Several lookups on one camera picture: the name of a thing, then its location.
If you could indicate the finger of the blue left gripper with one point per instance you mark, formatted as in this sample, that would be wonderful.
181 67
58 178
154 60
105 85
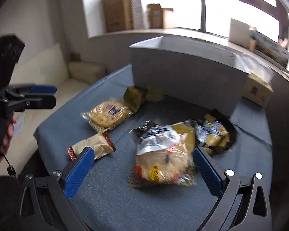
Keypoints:
35 89

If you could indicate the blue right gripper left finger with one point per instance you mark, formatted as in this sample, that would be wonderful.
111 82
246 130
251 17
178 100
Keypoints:
75 172

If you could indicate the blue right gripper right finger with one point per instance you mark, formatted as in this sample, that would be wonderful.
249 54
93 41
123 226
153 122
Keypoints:
211 174

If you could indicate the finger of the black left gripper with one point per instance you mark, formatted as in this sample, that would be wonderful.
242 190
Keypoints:
39 102

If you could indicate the large round cracker bag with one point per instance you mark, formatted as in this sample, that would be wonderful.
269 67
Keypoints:
173 166

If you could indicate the yellow black chips bag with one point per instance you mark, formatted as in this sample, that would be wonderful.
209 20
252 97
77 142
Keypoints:
215 133

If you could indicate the beige red-ended snack bar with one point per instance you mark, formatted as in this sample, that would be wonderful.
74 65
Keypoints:
100 143

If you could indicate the round cookie clear packet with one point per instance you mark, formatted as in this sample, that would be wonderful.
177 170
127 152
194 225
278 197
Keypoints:
108 115

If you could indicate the small olive snack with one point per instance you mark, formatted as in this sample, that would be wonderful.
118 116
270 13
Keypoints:
134 97

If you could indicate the black white snack packet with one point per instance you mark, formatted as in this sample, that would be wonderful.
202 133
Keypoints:
151 137

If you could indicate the person's left hand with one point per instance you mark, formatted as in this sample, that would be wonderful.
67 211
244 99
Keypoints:
8 137

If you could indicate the cream leather sofa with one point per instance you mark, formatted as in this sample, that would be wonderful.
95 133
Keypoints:
45 67

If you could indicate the tissue pack in plastic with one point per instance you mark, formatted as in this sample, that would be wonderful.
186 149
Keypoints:
258 84

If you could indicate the grey storage box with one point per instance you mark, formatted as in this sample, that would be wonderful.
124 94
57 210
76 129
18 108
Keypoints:
198 72

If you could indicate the tall brown cardboard box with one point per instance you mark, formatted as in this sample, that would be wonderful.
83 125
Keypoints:
117 15

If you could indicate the white perforated panel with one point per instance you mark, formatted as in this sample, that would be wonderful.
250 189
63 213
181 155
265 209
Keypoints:
137 14

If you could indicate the printed landscape gift box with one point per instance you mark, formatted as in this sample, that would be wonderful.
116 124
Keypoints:
270 48

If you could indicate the small open cardboard box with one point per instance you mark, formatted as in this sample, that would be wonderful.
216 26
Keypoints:
160 18

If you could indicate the white square box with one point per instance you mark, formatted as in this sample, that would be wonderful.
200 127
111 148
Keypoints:
239 33

